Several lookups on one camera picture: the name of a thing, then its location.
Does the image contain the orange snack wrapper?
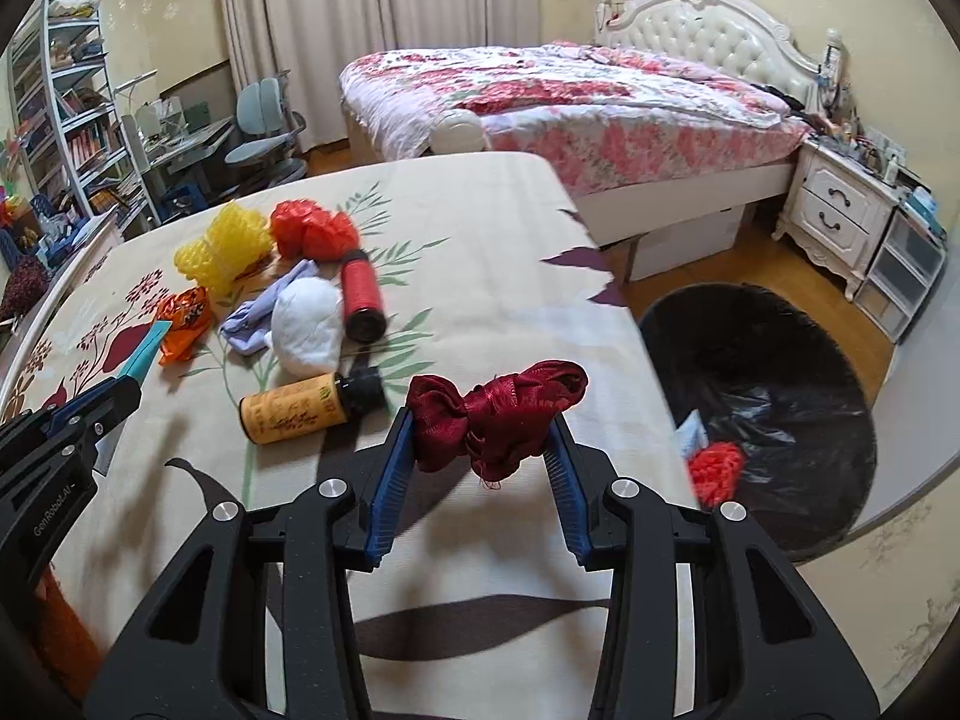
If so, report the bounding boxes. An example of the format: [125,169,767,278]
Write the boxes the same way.
[154,286,215,367]

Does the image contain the dark red fuzzy cloth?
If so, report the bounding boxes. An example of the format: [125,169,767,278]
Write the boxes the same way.
[0,255,50,323]

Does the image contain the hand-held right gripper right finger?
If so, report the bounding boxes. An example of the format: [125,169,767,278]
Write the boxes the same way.
[541,416,882,720]

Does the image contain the white cardboard box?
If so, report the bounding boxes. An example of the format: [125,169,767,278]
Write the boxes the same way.
[626,202,747,282]

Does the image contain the pink floral blanket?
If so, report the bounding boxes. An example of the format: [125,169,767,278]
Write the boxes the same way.
[339,41,815,192]

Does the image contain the red bottle with black cap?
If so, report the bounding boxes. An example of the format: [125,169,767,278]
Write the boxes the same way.
[341,249,387,341]

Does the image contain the red foam fruit net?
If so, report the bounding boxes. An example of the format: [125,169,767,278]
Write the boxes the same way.
[688,441,747,507]

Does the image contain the yellow bottle with black cap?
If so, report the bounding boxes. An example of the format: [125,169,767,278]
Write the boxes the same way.
[238,366,391,447]

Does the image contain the yellow foam fruit net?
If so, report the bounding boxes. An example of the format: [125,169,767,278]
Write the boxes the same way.
[174,199,275,293]

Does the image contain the beige curtain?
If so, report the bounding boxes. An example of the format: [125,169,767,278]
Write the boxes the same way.
[217,0,545,166]

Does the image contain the grey-blue desk chair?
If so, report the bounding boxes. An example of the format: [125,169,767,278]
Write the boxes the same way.
[225,71,308,188]

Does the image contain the light blue tissue pack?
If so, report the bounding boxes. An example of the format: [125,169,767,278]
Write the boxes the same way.
[904,187,950,241]

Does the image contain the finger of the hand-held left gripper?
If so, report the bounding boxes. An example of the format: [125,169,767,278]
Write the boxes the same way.
[0,418,115,478]
[0,375,143,452]

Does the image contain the cream floral tablecloth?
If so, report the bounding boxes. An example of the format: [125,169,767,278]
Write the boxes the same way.
[0,151,702,720]

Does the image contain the red plastic bag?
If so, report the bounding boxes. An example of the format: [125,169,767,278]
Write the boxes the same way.
[268,197,361,262]

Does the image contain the white nightstand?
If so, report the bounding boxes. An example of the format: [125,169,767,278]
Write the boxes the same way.
[772,136,912,301]

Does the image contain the bin with black liner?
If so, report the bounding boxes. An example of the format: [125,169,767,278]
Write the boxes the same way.
[637,283,878,563]

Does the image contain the blue plastic crate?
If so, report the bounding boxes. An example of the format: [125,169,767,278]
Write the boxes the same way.
[154,180,207,222]

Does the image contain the white tissue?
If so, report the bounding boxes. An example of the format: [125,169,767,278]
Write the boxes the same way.
[270,277,346,380]

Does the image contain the white bookshelf with books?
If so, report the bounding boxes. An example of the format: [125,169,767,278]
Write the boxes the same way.
[7,0,162,241]

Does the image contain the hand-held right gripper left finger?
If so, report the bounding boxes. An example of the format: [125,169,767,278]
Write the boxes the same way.
[84,405,417,720]

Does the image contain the assorted small nightstand items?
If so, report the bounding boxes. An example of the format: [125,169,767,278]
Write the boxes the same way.
[814,30,912,181]

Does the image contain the white bed with tufted headboard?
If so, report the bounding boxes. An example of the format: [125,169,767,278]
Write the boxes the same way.
[337,0,826,252]

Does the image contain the clear plastic drawer unit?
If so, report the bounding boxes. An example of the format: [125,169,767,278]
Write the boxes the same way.
[855,202,947,346]

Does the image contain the light blue packet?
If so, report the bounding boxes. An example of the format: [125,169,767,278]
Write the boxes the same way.
[675,409,710,458]

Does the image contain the study desk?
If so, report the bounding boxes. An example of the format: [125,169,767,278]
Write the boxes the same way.
[124,116,237,203]

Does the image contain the dark red mesh cloth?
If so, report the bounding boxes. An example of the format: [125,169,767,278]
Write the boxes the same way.
[406,360,590,492]

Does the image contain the lavender cloth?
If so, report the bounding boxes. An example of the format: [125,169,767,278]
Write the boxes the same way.
[219,259,320,355]

